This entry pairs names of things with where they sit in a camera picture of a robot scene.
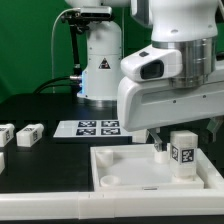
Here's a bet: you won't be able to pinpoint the black camera on stand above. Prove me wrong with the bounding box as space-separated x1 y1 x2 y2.
61 6 113 22

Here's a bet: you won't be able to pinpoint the white square table top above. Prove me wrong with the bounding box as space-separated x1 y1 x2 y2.
90 144 204 191

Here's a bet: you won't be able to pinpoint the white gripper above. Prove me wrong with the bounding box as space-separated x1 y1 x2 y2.
117 47 224 152

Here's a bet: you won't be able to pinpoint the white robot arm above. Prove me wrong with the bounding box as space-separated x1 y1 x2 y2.
65 0 224 132

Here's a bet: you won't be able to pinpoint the black cables at base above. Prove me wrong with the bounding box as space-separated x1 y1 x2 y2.
32 75 84 94

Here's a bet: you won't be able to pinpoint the black camera stand pole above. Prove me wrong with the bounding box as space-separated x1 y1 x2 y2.
69 23 82 75

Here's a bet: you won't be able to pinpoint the white sheet with tag markers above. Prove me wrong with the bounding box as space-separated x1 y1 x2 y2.
54 120 131 138

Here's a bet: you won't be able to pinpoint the grey cable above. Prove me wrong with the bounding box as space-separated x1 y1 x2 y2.
50 7 82 94

